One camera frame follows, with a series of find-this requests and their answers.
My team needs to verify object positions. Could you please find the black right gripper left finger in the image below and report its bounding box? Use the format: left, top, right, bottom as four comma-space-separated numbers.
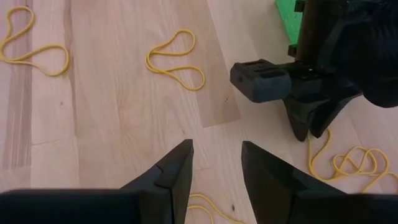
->
0, 139, 195, 224

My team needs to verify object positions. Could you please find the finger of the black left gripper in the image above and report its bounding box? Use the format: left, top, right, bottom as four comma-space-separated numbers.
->
282, 96, 315, 142
310, 92, 364, 139

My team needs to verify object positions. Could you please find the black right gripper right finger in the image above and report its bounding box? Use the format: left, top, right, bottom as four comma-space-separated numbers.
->
241, 141, 398, 224

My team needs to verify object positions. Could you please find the green plastic basket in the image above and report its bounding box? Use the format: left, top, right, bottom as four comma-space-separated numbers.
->
275, 0, 304, 45

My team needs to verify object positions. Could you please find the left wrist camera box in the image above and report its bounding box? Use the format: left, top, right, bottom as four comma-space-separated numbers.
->
229, 58, 293, 104

